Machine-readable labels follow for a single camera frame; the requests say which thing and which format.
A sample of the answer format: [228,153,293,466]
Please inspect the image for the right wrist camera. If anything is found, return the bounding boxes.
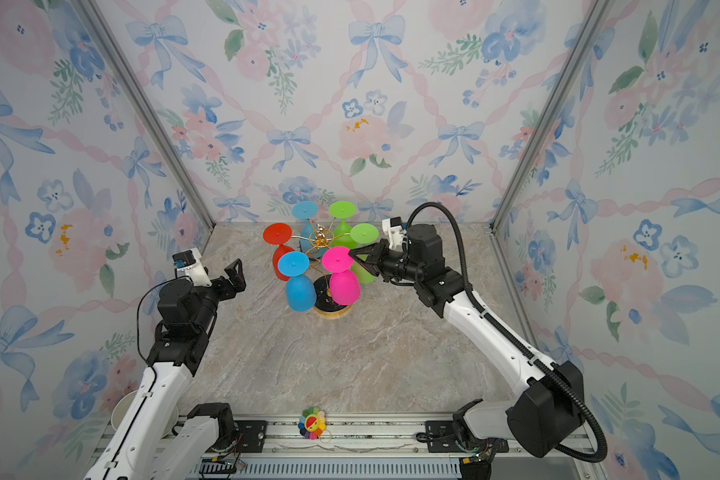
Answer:
[381,217,406,249]

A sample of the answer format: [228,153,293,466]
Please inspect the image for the black corrugated cable hose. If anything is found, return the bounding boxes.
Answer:
[406,201,608,463]

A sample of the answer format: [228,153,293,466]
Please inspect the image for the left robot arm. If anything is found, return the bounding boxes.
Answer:
[85,251,246,479]

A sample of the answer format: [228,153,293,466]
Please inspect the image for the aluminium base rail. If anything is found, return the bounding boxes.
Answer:
[89,410,607,480]

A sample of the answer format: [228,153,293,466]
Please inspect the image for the rainbow flower toy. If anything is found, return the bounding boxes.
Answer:
[298,407,327,440]

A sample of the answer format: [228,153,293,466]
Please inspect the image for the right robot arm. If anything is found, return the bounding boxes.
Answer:
[349,224,599,462]

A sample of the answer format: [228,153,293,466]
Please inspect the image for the green wine glass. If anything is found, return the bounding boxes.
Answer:
[350,223,379,285]
[329,200,357,249]

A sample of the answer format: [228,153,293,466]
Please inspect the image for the light blue wine glass back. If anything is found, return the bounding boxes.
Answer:
[292,201,333,261]

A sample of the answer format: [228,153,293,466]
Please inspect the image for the red wine glass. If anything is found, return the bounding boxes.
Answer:
[262,223,294,281]

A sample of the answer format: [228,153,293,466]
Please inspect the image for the blue wine glass front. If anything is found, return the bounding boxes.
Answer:
[277,251,317,312]

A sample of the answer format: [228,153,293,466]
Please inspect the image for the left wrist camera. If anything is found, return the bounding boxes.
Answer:
[172,247,212,287]

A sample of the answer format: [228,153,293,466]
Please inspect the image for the green wine glass back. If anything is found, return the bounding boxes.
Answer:
[329,200,357,249]

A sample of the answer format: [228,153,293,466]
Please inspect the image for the gold wine glass rack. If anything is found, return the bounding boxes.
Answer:
[292,219,351,320]

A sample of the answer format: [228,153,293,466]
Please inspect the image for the green wine glass front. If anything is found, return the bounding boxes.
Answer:
[350,223,379,285]

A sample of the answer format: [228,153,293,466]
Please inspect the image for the white paper cup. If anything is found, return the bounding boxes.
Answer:
[110,391,136,430]

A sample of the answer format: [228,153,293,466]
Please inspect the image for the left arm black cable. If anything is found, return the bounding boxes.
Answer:
[135,277,178,361]

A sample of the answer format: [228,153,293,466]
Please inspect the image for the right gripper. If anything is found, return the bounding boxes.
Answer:
[349,243,425,288]

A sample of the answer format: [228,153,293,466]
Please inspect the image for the magenta wine glass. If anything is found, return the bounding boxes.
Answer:
[322,246,361,306]

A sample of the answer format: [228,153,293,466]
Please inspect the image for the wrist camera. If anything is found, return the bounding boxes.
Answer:
[381,217,406,249]
[172,247,212,287]

